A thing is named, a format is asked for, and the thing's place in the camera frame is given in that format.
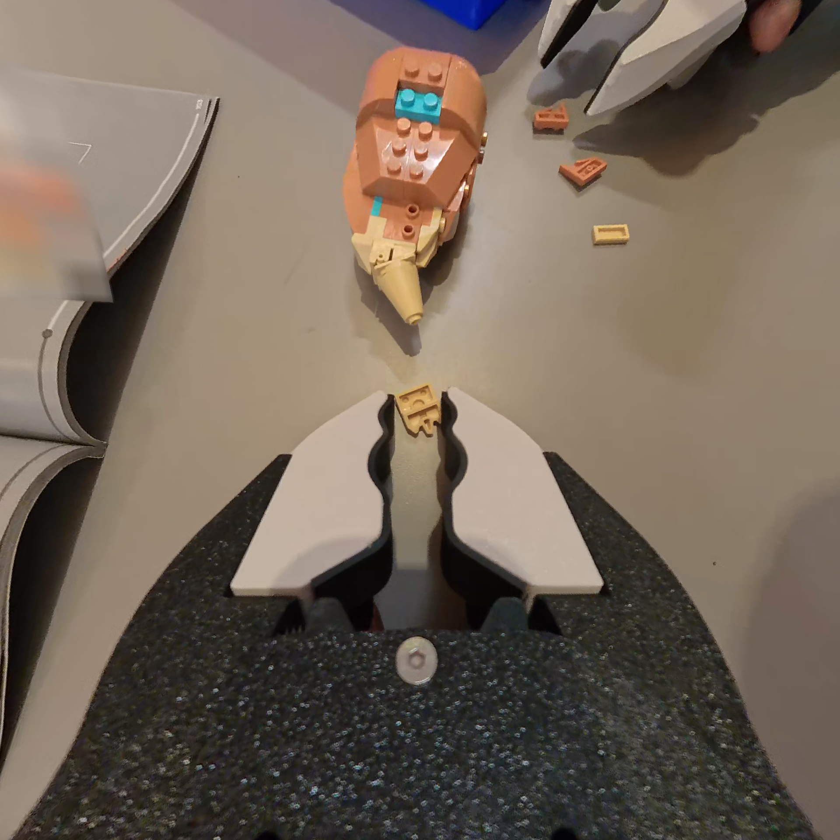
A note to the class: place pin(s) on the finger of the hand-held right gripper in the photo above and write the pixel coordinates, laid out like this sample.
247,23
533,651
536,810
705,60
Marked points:
565,29
676,59

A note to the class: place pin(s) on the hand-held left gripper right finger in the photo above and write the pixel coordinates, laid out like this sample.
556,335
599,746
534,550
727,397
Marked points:
518,505

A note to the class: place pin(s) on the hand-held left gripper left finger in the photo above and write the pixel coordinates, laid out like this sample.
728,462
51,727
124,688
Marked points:
308,505

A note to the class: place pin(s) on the brown wedge brick plate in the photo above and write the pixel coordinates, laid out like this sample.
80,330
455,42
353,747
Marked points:
583,170
551,120

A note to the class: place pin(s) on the tan wedge brick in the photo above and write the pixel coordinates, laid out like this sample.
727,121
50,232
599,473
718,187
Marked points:
415,410

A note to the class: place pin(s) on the brown toy brick model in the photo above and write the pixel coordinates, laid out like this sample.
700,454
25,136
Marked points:
407,151

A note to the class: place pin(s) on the grey desk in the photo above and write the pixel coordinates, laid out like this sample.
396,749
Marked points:
656,394

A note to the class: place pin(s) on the person's right hand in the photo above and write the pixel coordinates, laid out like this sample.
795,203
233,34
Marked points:
775,23

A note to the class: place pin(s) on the blue plastic bin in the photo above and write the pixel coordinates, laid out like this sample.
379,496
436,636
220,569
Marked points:
479,10

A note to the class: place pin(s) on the tan flat tile brick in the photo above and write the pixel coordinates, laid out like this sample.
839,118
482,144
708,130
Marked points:
610,234

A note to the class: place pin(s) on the grey instruction booklet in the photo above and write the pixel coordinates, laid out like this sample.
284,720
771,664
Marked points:
151,144

